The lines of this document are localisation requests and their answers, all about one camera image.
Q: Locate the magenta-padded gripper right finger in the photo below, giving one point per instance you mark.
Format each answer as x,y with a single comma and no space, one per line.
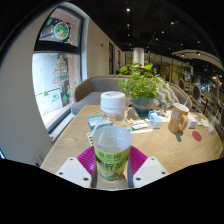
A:
148,170

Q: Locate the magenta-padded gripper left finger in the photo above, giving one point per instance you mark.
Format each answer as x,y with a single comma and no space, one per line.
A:
75,171

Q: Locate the clear green-labelled drink bottle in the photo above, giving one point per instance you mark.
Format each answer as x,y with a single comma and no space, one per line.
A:
111,150

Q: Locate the small dotted white card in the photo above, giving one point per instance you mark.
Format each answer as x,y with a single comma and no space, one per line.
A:
89,138

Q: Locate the small blue-white box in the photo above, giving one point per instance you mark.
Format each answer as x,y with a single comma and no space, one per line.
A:
155,120

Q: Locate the blue-white card pack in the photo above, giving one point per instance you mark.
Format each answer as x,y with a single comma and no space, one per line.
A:
95,121

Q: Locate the tan ceramic mug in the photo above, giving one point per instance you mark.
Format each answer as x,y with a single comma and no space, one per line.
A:
176,119

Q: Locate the flat round red coaster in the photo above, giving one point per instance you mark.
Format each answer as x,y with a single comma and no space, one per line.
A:
197,136

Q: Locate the grey curved sofa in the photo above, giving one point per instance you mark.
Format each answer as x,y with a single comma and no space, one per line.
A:
88,98

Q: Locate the grey chevron cushion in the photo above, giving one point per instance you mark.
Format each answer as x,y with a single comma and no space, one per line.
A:
170,96

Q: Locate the green potted plant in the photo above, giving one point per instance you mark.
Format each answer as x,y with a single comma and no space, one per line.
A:
143,85

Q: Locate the window with holiday stickers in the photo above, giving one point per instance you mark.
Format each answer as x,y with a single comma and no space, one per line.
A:
53,80

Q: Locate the group of dining chairs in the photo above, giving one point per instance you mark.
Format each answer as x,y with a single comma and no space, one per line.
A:
205,95

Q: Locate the group of ceiling lights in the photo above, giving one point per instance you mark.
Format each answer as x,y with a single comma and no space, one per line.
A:
162,32

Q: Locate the white wall outlet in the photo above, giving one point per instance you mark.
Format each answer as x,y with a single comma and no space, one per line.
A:
37,160

